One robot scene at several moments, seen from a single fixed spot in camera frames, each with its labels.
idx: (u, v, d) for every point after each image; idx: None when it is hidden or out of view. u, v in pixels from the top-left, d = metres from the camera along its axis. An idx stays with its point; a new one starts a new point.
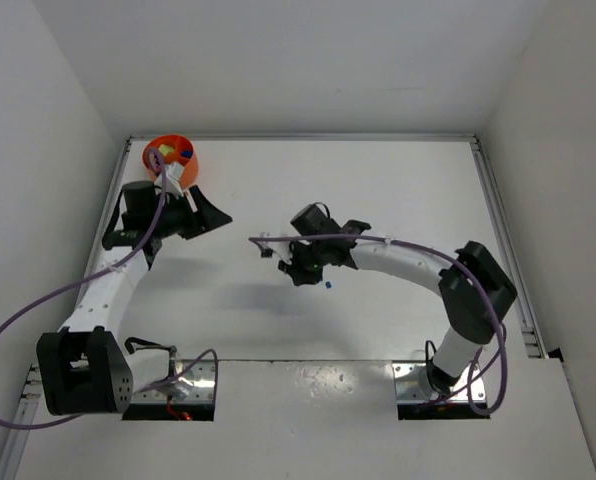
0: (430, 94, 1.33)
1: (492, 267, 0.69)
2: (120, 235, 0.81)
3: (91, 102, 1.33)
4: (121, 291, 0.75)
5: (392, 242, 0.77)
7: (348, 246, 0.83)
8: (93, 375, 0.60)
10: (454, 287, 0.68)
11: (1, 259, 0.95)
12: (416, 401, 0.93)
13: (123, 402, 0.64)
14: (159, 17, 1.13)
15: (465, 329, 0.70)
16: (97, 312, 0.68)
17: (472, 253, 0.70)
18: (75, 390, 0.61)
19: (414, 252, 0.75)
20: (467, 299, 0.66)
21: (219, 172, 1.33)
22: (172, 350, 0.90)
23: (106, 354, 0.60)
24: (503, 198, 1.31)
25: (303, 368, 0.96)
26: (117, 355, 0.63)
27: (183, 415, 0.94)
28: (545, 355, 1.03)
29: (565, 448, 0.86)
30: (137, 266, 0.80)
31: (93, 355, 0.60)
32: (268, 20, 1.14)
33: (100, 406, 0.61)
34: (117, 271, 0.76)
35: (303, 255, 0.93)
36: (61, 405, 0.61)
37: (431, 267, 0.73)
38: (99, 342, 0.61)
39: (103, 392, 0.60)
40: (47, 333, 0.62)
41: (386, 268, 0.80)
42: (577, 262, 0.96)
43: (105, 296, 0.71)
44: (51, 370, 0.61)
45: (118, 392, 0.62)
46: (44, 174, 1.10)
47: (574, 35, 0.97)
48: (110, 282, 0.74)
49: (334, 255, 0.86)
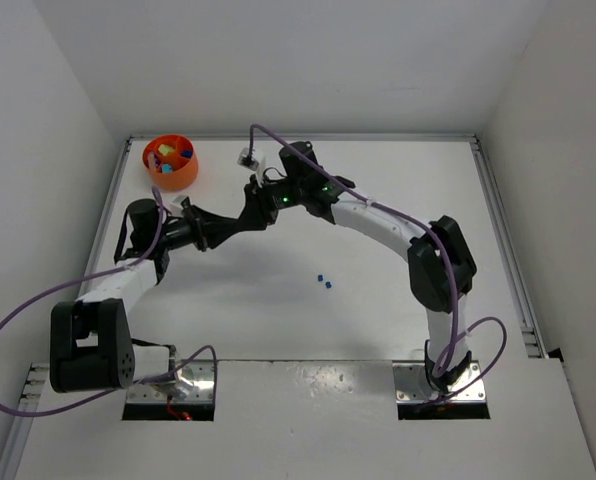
0: (428, 94, 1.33)
1: (458, 242, 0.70)
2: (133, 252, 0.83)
3: (91, 101, 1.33)
4: (133, 287, 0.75)
5: (373, 205, 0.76)
7: (330, 200, 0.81)
8: (101, 343, 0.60)
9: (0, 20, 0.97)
10: (421, 255, 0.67)
11: (1, 257, 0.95)
12: (416, 400, 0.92)
13: (125, 380, 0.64)
14: (160, 17, 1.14)
15: (426, 299, 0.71)
16: (109, 291, 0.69)
17: (444, 227, 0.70)
18: (80, 361, 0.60)
19: (392, 217, 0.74)
20: (431, 267, 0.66)
21: (220, 171, 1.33)
22: (171, 350, 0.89)
23: (114, 321, 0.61)
24: (503, 198, 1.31)
25: (303, 368, 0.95)
26: (123, 326, 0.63)
27: (183, 415, 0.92)
28: (545, 355, 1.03)
29: (566, 448, 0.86)
30: (149, 273, 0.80)
31: (101, 322, 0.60)
32: (268, 20, 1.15)
33: (103, 377, 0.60)
34: (130, 269, 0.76)
35: (275, 186, 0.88)
36: (62, 377, 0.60)
37: (404, 233, 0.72)
38: (109, 308, 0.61)
39: (107, 363, 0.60)
40: (59, 301, 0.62)
41: (363, 229, 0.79)
42: (576, 261, 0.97)
43: (118, 281, 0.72)
44: (60, 337, 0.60)
45: (122, 365, 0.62)
46: (44, 172, 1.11)
47: (574, 35, 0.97)
48: (122, 274, 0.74)
49: (315, 206, 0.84)
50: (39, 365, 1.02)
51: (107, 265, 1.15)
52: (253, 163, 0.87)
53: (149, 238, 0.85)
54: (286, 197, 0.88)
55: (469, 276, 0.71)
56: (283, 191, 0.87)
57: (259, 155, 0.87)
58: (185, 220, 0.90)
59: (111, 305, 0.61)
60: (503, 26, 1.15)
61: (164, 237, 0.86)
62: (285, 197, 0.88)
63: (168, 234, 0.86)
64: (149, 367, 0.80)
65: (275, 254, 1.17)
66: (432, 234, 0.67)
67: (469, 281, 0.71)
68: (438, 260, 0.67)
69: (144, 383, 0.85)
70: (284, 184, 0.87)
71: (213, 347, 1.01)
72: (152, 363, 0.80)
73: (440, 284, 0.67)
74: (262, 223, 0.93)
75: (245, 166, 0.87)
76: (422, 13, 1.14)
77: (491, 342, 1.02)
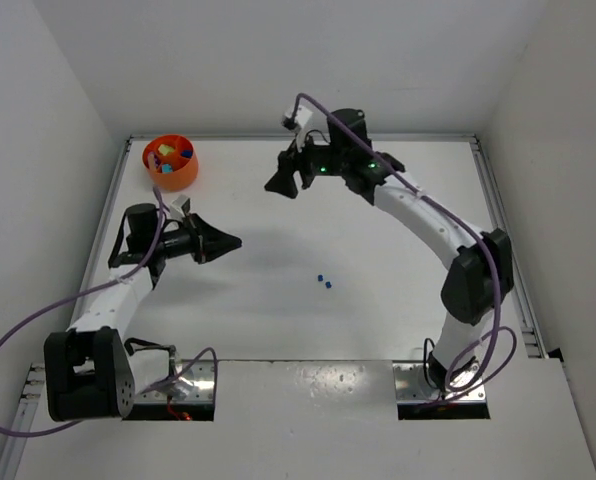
0: (429, 94, 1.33)
1: (507, 257, 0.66)
2: (127, 256, 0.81)
3: (91, 101, 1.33)
4: (127, 301, 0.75)
5: (423, 199, 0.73)
7: (374, 179, 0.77)
8: (99, 373, 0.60)
9: (0, 20, 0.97)
10: (465, 265, 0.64)
11: (1, 258, 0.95)
12: (416, 401, 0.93)
13: (125, 407, 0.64)
14: (160, 17, 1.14)
15: (453, 306, 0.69)
16: (104, 315, 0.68)
17: (495, 240, 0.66)
18: (79, 392, 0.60)
19: (442, 217, 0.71)
20: (471, 279, 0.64)
21: (219, 172, 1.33)
22: (172, 350, 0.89)
23: (111, 353, 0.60)
24: (503, 198, 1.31)
25: (303, 368, 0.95)
26: (120, 355, 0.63)
27: (183, 415, 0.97)
28: (545, 355, 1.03)
29: (565, 448, 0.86)
30: (142, 283, 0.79)
31: (98, 355, 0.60)
32: (268, 21, 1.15)
33: (102, 408, 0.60)
34: (122, 283, 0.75)
35: (316, 152, 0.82)
36: (62, 406, 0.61)
37: (451, 239, 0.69)
38: (105, 339, 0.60)
39: (106, 393, 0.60)
40: (52, 333, 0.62)
41: (405, 219, 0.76)
42: (576, 263, 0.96)
43: (112, 302, 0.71)
44: (57, 369, 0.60)
45: (121, 393, 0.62)
46: (44, 172, 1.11)
47: (574, 35, 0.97)
48: (115, 291, 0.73)
49: (355, 182, 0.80)
50: (39, 365, 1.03)
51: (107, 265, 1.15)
52: (296, 124, 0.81)
53: (145, 243, 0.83)
54: (325, 168, 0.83)
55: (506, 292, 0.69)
56: (323, 160, 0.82)
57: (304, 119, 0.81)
58: (185, 229, 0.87)
59: (106, 337, 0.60)
60: (503, 26, 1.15)
61: (161, 244, 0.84)
62: (323, 167, 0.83)
63: (165, 243, 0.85)
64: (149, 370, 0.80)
65: (275, 254, 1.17)
66: (482, 244, 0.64)
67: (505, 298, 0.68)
68: (480, 273, 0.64)
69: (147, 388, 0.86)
70: (325, 153, 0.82)
71: (213, 350, 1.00)
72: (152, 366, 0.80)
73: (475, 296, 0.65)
74: (292, 193, 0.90)
75: (286, 127, 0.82)
76: (422, 14, 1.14)
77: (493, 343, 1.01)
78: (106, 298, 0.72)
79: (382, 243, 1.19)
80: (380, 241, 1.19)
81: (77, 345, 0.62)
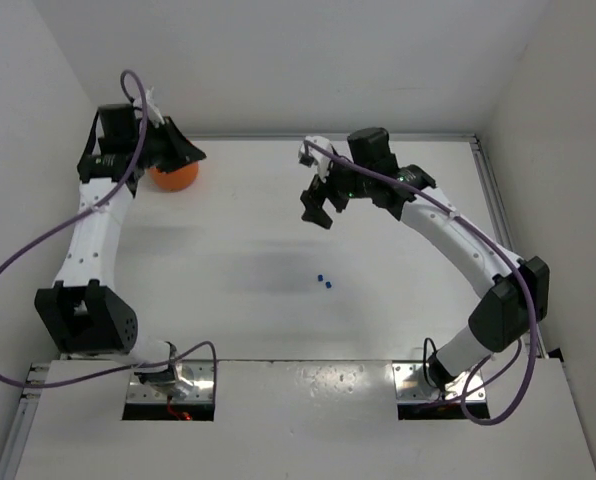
0: (429, 94, 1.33)
1: (543, 286, 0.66)
2: (97, 162, 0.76)
3: (92, 102, 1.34)
4: (108, 231, 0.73)
5: (457, 220, 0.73)
7: (403, 195, 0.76)
8: (97, 324, 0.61)
9: (1, 20, 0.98)
10: (503, 294, 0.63)
11: (1, 257, 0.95)
12: (416, 401, 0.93)
13: (131, 341, 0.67)
14: (160, 17, 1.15)
15: (481, 332, 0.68)
16: (89, 262, 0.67)
17: (532, 269, 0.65)
18: (83, 337, 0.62)
19: (477, 242, 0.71)
20: (507, 309, 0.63)
21: (219, 172, 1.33)
22: (172, 348, 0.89)
23: (106, 307, 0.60)
24: (503, 198, 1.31)
25: (303, 368, 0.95)
26: (116, 302, 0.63)
27: (183, 415, 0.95)
28: (544, 355, 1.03)
29: (565, 448, 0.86)
30: (120, 203, 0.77)
31: (93, 308, 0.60)
32: (268, 21, 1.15)
33: (110, 347, 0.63)
34: (100, 212, 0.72)
35: (341, 178, 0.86)
36: (73, 350, 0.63)
37: (487, 265, 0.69)
38: (96, 296, 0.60)
39: (111, 336, 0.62)
40: (42, 289, 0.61)
41: (434, 238, 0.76)
42: (576, 262, 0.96)
43: (93, 243, 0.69)
44: (55, 322, 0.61)
45: (124, 332, 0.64)
46: (44, 173, 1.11)
47: (574, 35, 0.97)
48: (95, 223, 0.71)
49: (382, 196, 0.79)
50: (39, 365, 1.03)
51: None
52: (314, 158, 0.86)
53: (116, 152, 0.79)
54: (353, 192, 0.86)
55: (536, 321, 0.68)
56: (349, 186, 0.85)
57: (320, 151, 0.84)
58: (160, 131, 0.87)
59: (97, 294, 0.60)
60: (503, 26, 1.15)
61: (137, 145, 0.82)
62: (350, 191, 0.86)
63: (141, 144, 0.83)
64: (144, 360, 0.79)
65: (275, 254, 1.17)
66: (518, 274, 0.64)
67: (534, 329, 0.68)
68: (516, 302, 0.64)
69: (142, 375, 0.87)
70: (349, 177, 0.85)
71: (212, 343, 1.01)
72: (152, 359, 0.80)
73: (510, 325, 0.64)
74: (326, 222, 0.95)
75: (304, 162, 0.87)
76: (421, 14, 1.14)
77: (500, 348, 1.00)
78: (86, 236, 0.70)
79: (382, 243, 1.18)
80: (380, 242, 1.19)
81: (70, 298, 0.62)
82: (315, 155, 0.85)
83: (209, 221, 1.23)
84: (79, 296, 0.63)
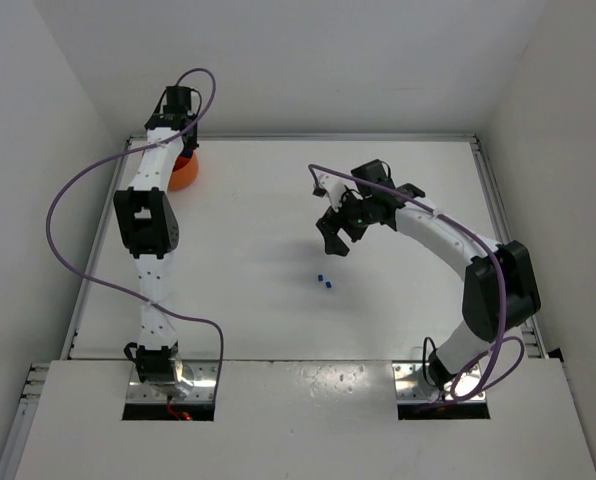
0: (432, 94, 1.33)
1: (526, 272, 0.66)
2: (160, 115, 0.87)
3: (93, 102, 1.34)
4: (167, 163, 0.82)
5: (439, 217, 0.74)
7: (395, 204, 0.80)
8: (154, 223, 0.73)
9: (2, 21, 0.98)
10: (480, 276, 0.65)
11: (0, 257, 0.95)
12: (416, 401, 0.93)
13: (175, 242, 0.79)
14: (161, 17, 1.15)
15: (474, 322, 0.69)
16: (152, 179, 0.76)
17: (512, 251, 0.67)
18: (143, 232, 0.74)
19: (457, 232, 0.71)
20: (489, 290, 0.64)
21: (219, 171, 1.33)
22: (175, 348, 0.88)
23: (163, 209, 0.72)
24: (503, 198, 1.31)
25: (303, 368, 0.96)
26: (169, 208, 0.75)
27: (183, 415, 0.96)
28: (544, 355, 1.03)
29: (565, 448, 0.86)
30: (177, 148, 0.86)
31: (153, 209, 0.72)
32: (269, 21, 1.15)
33: (160, 244, 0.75)
34: (162, 146, 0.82)
35: (350, 208, 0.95)
36: (132, 242, 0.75)
37: (466, 250, 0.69)
38: (157, 200, 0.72)
39: (163, 235, 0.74)
40: (116, 191, 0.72)
41: (424, 239, 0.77)
42: (575, 262, 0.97)
43: (157, 165, 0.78)
44: (122, 218, 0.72)
45: (172, 234, 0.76)
46: (45, 172, 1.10)
47: (575, 34, 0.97)
48: (156, 152, 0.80)
49: (380, 211, 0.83)
50: (39, 365, 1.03)
51: (108, 266, 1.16)
52: (326, 191, 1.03)
53: (174, 112, 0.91)
54: (360, 218, 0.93)
55: (530, 313, 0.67)
56: (356, 214, 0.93)
57: (330, 185, 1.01)
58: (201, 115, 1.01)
59: (158, 197, 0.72)
60: (504, 26, 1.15)
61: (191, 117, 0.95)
62: (359, 219, 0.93)
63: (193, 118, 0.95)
64: (152, 327, 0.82)
65: (275, 253, 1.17)
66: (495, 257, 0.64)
67: (528, 316, 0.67)
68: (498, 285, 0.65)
69: (145, 372, 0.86)
70: (355, 207, 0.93)
71: (217, 334, 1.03)
72: (164, 327, 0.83)
73: (492, 308, 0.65)
74: (340, 250, 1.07)
75: (318, 194, 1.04)
76: (421, 13, 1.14)
77: (504, 350, 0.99)
78: (151, 160, 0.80)
79: (383, 243, 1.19)
80: (380, 241, 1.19)
81: (136, 202, 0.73)
82: (326, 189, 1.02)
83: (210, 220, 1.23)
84: (143, 201, 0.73)
